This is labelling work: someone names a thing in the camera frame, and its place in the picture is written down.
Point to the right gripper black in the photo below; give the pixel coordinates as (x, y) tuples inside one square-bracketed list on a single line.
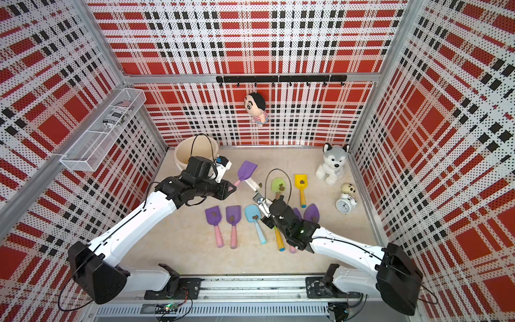
[(267, 221)]

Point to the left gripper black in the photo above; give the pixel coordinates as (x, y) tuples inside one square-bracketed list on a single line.
[(224, 186)]

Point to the purple trowel pink handle back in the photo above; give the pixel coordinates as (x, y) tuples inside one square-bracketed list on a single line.
[(245, 172)]

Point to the green white scrub brush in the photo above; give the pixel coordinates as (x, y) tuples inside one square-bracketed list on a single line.
[(252, 186)]

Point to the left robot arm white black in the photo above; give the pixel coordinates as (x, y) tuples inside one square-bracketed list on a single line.
[(96, 266)]

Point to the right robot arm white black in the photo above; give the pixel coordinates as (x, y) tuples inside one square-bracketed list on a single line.
[(387, 272)]

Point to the purple pointed trowel rightmost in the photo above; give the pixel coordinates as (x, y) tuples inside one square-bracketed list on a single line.
[(312, 214)]

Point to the cream plastic bucket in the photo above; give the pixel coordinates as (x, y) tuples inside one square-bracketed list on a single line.
[(200, 145)]

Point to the purple square trowel far left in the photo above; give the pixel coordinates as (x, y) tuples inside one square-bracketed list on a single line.
[(213, 216)]

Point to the light blue trowel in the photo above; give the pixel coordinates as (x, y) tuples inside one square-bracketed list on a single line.
[(253, 215)]

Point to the skull alarm clock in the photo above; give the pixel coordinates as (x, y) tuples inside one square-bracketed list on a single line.
[(347, 202)]

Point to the husky plush toy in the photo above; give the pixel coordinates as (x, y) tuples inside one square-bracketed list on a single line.
[(334, 160)]

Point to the cartoon boy plush doll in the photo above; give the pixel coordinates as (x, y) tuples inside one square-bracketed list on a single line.
[(255, 105)]

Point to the can on shelf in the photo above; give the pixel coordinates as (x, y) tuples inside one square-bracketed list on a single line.
[(117, 114)]

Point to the purple pointed trowel pink handle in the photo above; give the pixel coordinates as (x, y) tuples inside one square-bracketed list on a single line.
[(297, 213)]

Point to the green pointed trowel yellow handle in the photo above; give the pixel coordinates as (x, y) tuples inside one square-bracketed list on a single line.
[(279, 241)]

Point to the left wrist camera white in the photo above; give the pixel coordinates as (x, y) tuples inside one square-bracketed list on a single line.
[(222, 166)]

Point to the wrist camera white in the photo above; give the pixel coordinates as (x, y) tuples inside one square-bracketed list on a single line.
[(222, 166), (263, 204)]

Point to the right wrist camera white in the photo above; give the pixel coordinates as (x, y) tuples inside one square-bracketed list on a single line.
[(263, 204)]

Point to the clear wall shelf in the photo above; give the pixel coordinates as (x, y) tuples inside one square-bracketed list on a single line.
[(91, 148)]

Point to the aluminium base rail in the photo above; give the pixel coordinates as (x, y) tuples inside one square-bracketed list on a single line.
[(245, 297)]

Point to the black hook rail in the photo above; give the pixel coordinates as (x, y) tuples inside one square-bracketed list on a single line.
[(282, 79)]

